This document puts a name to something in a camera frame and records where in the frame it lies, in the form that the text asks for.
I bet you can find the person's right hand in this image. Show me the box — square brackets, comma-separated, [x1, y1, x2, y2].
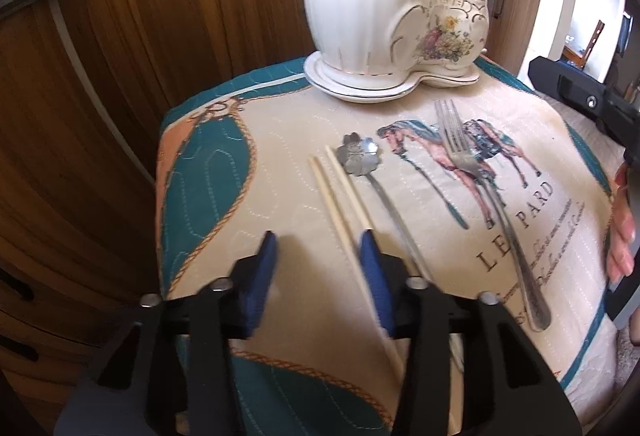
[606, 163, 636, 284]

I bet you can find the white floral ceramic utensil holder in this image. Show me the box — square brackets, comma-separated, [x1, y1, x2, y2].
[304, 0, 489, 103]

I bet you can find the silver flower-head spoon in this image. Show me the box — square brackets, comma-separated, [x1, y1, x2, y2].
[336, 133, 435, 283]

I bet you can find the silver fork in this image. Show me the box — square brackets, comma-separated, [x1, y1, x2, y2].
[435, 100, 552, 332]

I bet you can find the quilted horse print mat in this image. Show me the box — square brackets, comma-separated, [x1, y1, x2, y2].
[155, 60, 625, 435]

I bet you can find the wooden chopstick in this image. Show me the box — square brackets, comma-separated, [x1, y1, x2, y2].
[308, 156, 405, 383]
[324, 145, 373, 230]

